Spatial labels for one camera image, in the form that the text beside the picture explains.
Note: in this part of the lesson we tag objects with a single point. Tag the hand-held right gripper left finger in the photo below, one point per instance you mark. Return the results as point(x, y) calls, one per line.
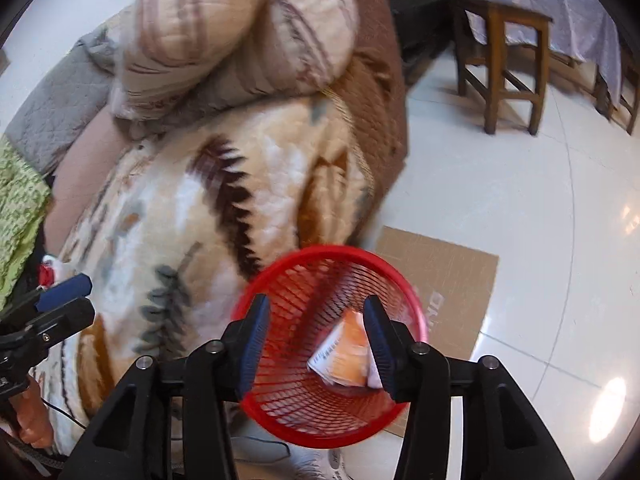
point(255, 345)

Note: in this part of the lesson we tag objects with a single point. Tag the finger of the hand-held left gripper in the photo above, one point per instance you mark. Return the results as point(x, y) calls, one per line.
point(62, 320)
point(65, 287)

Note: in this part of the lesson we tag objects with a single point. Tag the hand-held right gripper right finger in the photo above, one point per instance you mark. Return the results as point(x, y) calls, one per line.
point(372, 345)

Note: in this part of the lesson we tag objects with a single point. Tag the orange and white packet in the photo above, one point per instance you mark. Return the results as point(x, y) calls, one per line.
point(345, 355)

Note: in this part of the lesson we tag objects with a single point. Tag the red mesh basket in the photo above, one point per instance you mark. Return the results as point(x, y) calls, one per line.
point(300, 280)

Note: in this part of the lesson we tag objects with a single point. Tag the person's left hand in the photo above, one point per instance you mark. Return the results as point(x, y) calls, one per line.
point(32, 420)

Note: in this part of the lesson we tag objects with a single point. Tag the clear red and white wrapper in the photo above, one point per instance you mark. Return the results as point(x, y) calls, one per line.
point(48, 266)

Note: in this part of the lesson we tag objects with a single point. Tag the green patterned cloth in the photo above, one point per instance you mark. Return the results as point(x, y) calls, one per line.
point(15, 200)

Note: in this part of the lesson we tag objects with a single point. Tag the flat cardboard sheet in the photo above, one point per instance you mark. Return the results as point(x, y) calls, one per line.
point(450, 280)

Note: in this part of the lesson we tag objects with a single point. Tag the pink bed sheet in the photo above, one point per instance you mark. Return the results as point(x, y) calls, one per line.
point(80, 160)

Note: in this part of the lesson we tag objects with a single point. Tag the white shoe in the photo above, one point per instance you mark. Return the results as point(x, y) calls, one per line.
point(325, 465)

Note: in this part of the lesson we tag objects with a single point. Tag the leaf print plush blanket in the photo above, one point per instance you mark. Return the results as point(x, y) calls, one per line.
point(175, 220)

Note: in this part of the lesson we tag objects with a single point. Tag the grey quilted blanket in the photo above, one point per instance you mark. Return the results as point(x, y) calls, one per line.
point(50, 105)

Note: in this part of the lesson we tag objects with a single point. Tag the striped floral quilt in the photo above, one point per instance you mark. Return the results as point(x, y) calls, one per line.
point(200, 25)

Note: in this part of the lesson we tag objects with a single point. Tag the black low furniture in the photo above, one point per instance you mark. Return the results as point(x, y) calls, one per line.
point(415, 25)

